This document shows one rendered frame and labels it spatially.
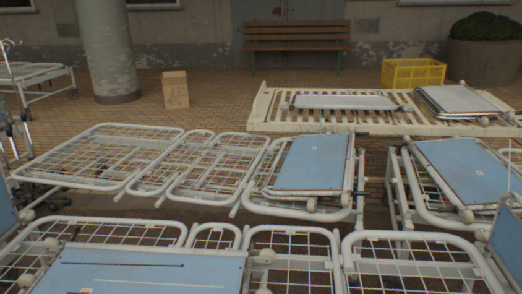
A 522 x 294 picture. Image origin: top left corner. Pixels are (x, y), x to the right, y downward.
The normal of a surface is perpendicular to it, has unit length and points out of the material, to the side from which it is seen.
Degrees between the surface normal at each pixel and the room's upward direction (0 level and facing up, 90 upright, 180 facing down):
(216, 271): 5
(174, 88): 91
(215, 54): 90
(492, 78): 101
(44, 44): 90
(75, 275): 5
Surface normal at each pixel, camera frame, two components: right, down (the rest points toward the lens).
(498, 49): -0.20, 0.57
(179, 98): 0.19, 0.40
